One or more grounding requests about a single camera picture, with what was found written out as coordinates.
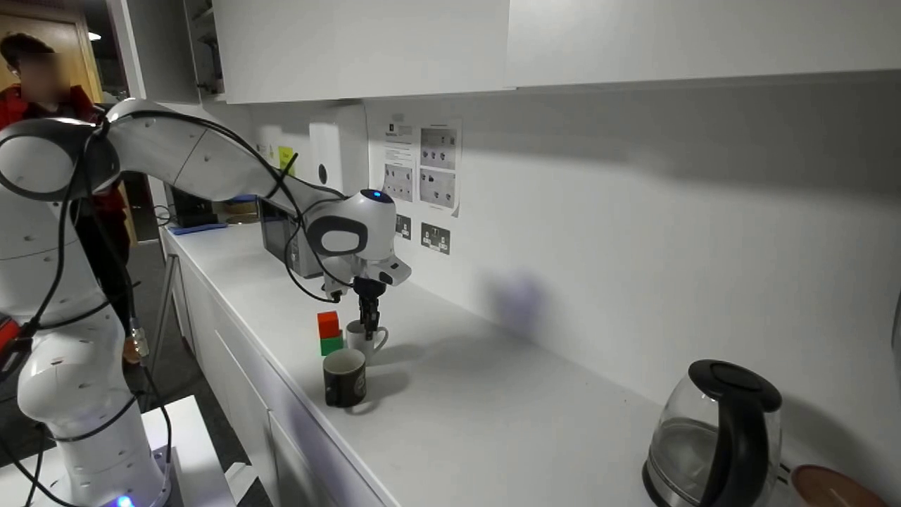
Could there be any glass kettle black handle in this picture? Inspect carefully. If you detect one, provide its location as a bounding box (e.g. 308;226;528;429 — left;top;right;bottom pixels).
643;359;787;507

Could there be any white base cabinet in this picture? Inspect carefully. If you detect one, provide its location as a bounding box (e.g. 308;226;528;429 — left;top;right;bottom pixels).
166;235;398;507

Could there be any yellow paper note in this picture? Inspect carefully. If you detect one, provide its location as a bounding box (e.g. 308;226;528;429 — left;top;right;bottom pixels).
270;140;303;174

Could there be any white paper towel dispenser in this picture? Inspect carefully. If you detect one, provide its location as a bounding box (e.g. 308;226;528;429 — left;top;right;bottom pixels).
308;121;348;185

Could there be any white upper wall cabinet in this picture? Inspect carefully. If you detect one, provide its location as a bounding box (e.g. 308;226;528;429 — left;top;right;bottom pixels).
107;0;901;108

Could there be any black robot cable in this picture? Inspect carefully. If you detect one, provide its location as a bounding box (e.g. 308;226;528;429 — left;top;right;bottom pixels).
0;109;370;507

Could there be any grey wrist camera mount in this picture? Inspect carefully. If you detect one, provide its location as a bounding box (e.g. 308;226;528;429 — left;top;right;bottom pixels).
370;256;414;288

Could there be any large instruction sheet with logo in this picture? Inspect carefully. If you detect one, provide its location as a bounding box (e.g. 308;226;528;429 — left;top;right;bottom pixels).
380;115;421;204

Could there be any black countertop appliance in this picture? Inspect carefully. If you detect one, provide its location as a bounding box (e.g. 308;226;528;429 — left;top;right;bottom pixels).
166;185;224;237

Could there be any person in red jacket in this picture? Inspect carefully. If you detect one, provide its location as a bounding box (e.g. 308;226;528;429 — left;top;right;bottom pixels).
0;30;152;366
0;9;104;95

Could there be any white robot base table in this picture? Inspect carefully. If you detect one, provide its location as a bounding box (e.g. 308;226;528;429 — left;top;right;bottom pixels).
0;391;237;507

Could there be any black mug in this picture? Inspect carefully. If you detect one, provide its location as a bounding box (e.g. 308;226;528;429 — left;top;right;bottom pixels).
321;347;370;412

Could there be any silver microwave oven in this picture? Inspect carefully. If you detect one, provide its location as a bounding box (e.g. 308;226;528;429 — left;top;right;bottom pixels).
260;201;327;282

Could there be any small instruction picture sheet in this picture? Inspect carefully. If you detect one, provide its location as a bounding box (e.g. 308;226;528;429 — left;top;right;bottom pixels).
418;167;459;208
418;125;462;173

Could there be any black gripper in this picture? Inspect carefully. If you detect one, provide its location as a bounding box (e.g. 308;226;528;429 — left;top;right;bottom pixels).
351;277;389;336

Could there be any round wooden coaster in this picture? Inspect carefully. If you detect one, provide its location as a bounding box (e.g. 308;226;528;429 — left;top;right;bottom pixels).
791;463;890;507

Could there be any red chair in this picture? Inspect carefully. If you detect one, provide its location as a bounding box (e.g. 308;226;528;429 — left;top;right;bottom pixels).
0;315;23;359

